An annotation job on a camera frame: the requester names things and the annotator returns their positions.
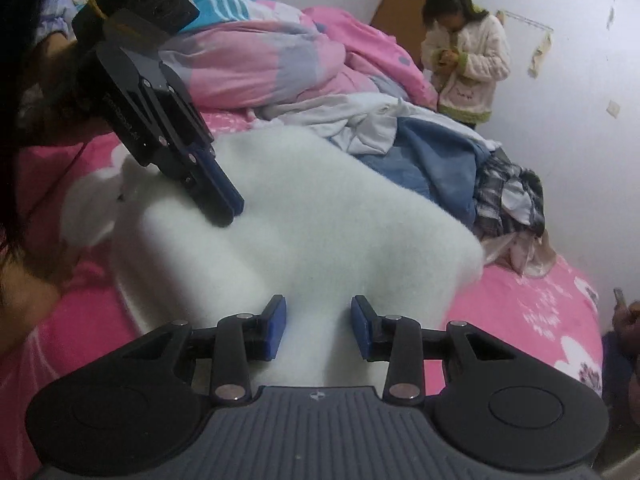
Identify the white fuzzy sweater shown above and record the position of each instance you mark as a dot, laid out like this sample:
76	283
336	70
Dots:
300	220

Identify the blue studded denim jeans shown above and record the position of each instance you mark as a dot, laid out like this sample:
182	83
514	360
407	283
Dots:
395	172

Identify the white wall hook rail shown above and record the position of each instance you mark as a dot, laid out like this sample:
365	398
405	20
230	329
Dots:
525	19

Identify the person's left forearm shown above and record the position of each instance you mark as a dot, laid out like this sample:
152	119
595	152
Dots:
57	20

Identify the brown wooden door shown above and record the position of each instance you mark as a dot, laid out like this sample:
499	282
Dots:
400	5

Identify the beige satin garment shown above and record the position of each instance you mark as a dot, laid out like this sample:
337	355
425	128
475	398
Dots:
525	255

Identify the torn wall sticker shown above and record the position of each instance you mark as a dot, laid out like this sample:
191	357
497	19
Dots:
541	55

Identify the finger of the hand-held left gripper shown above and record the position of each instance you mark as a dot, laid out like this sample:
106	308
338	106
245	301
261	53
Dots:
207	205
220	180

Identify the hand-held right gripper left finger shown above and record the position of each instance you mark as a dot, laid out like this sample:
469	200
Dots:
277	327

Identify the grey plaid shirt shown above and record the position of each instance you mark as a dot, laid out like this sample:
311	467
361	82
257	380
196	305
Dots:
505	190

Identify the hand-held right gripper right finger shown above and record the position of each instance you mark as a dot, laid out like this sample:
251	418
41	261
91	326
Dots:
360	327

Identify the pink floral bedsheet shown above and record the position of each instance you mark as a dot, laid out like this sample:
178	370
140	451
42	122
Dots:
525	310

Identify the white wall socket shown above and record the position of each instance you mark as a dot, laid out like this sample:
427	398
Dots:
612	109

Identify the blue denim garment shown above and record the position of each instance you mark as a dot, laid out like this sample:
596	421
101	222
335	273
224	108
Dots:
440	160

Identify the white shirt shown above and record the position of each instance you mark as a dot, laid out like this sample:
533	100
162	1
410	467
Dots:
372	132

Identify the cream white jacket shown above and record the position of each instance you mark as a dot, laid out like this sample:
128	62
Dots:
300	110

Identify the person's long dark hair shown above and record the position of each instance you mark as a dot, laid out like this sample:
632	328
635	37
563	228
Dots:
15	85

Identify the pink and grey quilt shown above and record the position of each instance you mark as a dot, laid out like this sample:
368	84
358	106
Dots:
260	60

